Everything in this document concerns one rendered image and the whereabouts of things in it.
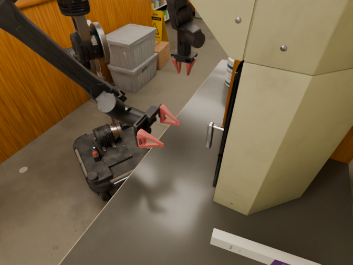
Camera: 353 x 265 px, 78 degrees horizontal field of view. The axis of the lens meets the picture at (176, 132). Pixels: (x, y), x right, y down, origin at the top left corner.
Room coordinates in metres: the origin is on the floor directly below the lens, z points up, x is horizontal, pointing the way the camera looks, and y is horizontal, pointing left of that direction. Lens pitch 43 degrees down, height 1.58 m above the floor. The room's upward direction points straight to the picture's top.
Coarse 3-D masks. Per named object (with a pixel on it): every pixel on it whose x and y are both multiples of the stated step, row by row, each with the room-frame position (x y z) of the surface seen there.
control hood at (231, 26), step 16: (192, 0) 0.41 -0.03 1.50; (208, 0) 0.40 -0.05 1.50; (224, 0) 0.38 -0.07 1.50; (240, 0) 0.37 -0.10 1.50; (256, 0) 0.37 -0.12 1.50; (208, 16) 0.40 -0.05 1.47; (224, 16) 0.38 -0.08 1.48; (240, 16) 0.37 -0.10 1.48; (224, 32) 0.38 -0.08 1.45; (240, 32) 0.37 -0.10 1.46; (224, 48) 0.38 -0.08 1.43; (240, 48) 0.37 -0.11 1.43
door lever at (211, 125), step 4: (208, 124) 0.43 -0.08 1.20; (212, 124) 0.43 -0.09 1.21; (208, 128) 0.43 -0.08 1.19; (212, 128) 0.43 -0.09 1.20; (216, 128) 0.42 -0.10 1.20; (220, 128) 0.42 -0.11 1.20; (208, 132) 0.43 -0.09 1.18; (212, 132) 0.43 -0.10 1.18; (208, 136) 0.43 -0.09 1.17; (212, 136) 0.43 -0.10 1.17; (208, 140) 0.43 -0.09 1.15; (208, 144) 0.43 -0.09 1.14
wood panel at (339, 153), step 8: (232, 72) 0.73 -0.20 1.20; (232, 80) 0.73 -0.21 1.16; (224, 120) 0.73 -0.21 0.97; (352, 128) 0.54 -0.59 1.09; (352, 136) 0.53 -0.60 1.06; (344, 144) 0.54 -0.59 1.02; (352, 144) 0.53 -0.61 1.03; (336, 152) 0.54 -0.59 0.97; (344, 152) 0.53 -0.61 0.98; (352, 152) 0.52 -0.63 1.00; (344, 160) 0.52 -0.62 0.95
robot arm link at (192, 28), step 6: (192, 12) 0.92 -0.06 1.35; (174, 18) 0.87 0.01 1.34; (192, 18) 0.91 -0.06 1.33; (174, 24) 0.88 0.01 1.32; (180, 24) 0.90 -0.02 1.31; (186, 24) 0.89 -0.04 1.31; (192, 24) 0.87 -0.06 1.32; (186, 30) 0.86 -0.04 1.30; (192, 30) 0.83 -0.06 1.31; (198, 30) 0.83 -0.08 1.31; (186, 36) 0.86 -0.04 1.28; (192, 36) 0.83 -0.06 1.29; (198, 36) 0.83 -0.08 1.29; (204, 36) 0.85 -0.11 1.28; (186, 42) 0.86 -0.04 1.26; (192, 42) 0.82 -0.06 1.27; (198, 42) 0.83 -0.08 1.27
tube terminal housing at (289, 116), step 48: (288, 0) 0.34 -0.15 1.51; (336, 0) 0.32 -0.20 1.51; (288, 48) 0.33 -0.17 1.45; (336, 48) 0.32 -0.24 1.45; (240, 96) 0.36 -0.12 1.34; (288, 96) 0.32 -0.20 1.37; (336, 96) 0.34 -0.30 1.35; (240, 144) 0.35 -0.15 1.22; (288, 144) 0.32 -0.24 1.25; (336, 144) 0.37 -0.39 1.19; (240, 192) 0.33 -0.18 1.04; (288, 192) 0.35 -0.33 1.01
